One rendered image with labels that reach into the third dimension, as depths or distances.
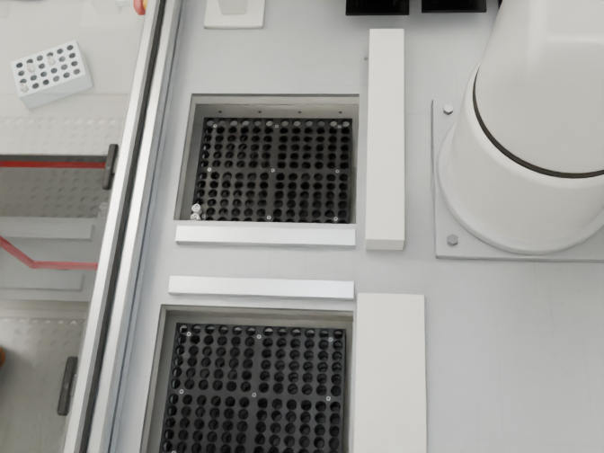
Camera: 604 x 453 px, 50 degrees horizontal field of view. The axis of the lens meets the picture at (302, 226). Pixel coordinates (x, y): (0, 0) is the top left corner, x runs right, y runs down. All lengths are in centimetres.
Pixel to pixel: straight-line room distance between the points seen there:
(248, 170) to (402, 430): 42
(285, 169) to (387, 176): 17
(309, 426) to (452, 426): 17
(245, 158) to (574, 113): 49
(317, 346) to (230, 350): 11
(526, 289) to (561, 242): 7
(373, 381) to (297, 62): 47
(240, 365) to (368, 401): 18
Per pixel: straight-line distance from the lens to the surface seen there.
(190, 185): 102
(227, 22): 103
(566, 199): 73
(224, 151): 96
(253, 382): 84
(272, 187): 92
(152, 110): 92
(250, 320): 93
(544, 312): 83
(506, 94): 63
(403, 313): 79
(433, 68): 97
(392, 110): 88
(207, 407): 85
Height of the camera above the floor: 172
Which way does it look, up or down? 67 degrees down
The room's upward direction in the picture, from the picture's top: 11 degrees counter-clockwise
